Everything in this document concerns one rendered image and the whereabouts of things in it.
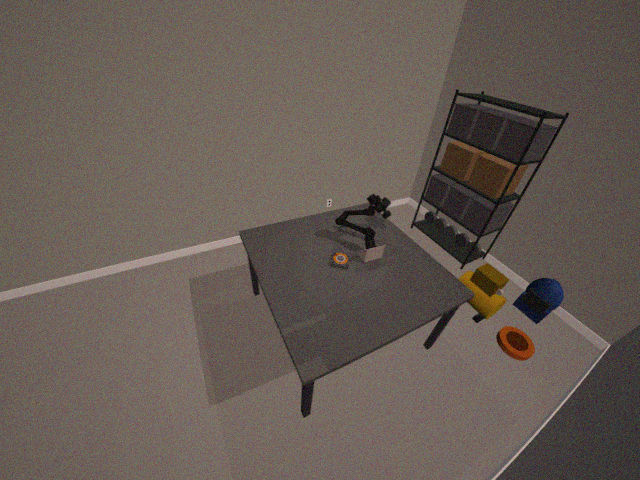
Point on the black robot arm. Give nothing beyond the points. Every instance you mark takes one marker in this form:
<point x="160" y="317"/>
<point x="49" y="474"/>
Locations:
<point x="368" y="232"/>

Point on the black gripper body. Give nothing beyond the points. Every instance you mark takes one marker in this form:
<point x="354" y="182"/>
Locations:
<point x="386" y="213"/>

